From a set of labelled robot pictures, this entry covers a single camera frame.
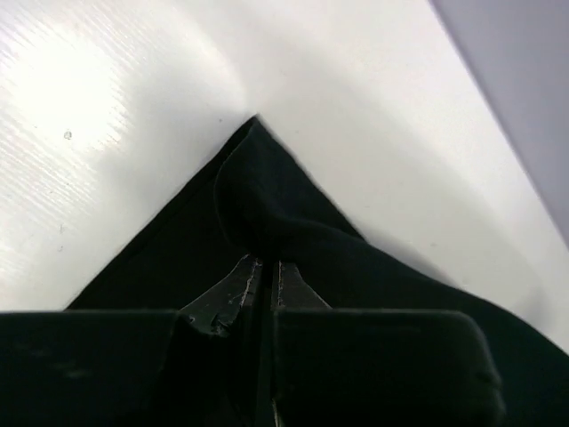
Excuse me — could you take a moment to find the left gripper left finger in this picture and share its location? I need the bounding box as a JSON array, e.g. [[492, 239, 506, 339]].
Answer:
[[1, 256, 262, 426]]

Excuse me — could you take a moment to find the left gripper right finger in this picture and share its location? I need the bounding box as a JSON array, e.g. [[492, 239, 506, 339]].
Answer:
[[271, 262, 506, 426]]

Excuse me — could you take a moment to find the black t-shirt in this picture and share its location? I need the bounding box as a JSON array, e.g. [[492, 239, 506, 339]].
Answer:
[[71, 117, 568, 426]]

